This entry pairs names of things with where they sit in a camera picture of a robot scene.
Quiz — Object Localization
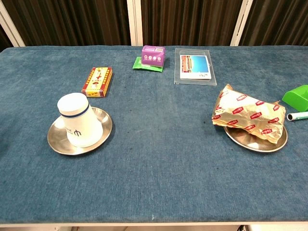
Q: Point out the white paper cup blue band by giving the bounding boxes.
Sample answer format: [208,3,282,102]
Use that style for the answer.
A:
[57,92,103,148]

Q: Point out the snack wrapper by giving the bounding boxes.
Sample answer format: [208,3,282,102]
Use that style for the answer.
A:
[211,84,286,144]

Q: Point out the blue table cloth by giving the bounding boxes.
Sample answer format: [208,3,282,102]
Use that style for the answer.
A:
[0,45,308,223]

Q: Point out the green flat packet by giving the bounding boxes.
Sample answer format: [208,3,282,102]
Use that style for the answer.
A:
[132,56,164,73]

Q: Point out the small purple box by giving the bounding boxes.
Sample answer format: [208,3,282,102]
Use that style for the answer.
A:
[141,45,166,68]

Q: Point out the photo postcard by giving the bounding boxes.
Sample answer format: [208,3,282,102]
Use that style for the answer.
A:
[180,54,212,80]

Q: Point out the red yellow cardboard box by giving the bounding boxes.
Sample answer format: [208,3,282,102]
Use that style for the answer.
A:
[81,67,113,98]

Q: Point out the round stainless steel plate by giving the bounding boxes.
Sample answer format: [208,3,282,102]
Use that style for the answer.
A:
[47,107,113,155]
[223,125,288,153]

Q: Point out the dark pleated curtain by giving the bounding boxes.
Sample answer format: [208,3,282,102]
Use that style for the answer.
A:
[1,0,132,46]
[0,24,14,52]
[239,0,308,46]
[141,0,244,46]

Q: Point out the green plastic case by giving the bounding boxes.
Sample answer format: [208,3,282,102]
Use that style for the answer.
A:
[282,84,308,112]

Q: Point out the white green marker pen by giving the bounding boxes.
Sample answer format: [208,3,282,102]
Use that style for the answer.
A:
[286,111,308,122]

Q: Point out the white frame post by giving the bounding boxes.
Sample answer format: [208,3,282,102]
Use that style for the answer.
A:
[230,0,254,46]
[127,0,144,46]
[0,2,26,48]

